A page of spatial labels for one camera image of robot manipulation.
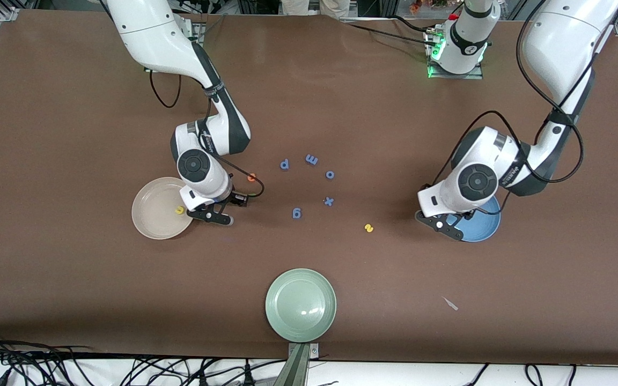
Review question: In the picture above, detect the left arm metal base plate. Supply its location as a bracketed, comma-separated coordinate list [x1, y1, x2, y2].
[426, 24, 484, 80]

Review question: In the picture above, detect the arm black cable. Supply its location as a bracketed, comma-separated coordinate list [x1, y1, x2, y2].
[422, 0, 584, 216]
[150, 70, 265, 198]

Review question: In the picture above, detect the beige brown plate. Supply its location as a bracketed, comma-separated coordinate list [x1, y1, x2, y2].
[131, 177, 197, 240]

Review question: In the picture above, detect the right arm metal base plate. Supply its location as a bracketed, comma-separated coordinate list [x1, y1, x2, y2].
[144, 16, 205, 73]

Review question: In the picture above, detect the blue plate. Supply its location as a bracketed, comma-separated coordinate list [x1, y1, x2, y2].
[446, 194, 502, 242]

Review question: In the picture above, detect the black base cable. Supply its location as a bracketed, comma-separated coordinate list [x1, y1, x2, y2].
[389, 14, 436, 34]
[340, 20, 438, 46]

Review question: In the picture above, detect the person in beige trousers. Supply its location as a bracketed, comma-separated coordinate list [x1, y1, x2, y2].
[281, 0, 351, 20]

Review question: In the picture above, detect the green plate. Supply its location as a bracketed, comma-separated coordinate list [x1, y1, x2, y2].
[265, 268, 337, 343]

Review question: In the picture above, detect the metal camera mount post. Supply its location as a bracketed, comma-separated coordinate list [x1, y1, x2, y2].
[274, 342, 320, 386]

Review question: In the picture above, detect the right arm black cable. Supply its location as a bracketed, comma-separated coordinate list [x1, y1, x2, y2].
[150, 70, 265, 198]

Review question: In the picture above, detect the brown table cover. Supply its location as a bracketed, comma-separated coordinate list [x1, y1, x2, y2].
[0, 10, 618, 367]

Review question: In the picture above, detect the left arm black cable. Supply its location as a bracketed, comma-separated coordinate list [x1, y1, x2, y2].
[422, 0, 584, 216]

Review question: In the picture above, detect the black floor cable bundle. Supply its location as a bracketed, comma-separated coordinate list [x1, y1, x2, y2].
[0, 330, 98, 386]

